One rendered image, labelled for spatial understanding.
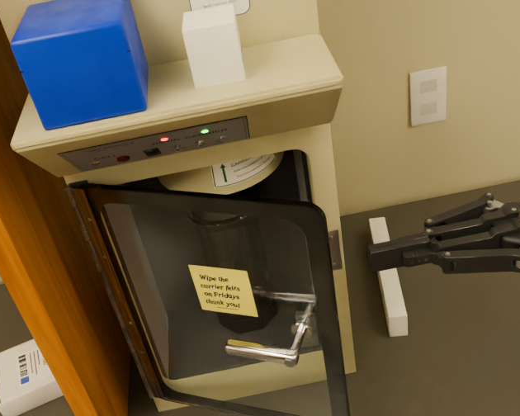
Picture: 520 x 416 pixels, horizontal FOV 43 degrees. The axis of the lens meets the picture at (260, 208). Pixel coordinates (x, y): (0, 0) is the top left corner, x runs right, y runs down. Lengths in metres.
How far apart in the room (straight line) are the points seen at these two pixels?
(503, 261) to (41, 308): 0.53
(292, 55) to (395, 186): 0.76
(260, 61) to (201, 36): 0.08
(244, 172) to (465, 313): 0.51
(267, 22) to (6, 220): 0.35
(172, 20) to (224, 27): 0.10
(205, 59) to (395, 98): 0.71
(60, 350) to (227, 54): 0.43
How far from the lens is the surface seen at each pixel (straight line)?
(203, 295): 0.82
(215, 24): 0.64
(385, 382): 1.08
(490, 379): 1.09
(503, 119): 1.42
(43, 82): 0.64
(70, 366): 0.89
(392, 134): 1.34
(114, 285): 0.89
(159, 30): 0.72
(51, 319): 0.84
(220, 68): 0.65
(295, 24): 0.73
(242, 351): 0.79
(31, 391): 1.17
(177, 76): 0.70
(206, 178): 0.84
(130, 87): 0.63
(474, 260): 0.76
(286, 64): 0.68
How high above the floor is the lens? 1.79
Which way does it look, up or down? 36 degrees down
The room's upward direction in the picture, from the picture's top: 11 degrees counter-clockwise
